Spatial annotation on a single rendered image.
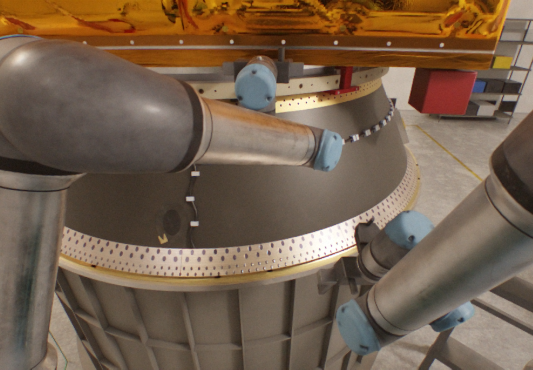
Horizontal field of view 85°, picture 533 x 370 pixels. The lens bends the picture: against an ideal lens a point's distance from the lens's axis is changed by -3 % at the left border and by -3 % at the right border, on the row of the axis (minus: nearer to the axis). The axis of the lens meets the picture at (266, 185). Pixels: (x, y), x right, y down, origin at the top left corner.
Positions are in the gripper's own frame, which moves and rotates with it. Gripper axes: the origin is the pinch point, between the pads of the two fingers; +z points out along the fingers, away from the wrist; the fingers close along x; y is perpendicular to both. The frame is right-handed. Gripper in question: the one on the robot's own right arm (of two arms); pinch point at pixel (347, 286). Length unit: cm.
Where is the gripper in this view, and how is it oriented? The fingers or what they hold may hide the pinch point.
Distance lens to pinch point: 82.2
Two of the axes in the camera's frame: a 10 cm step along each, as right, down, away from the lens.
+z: -1.7, 6.0, 7.8
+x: 9.8, 0.5, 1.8
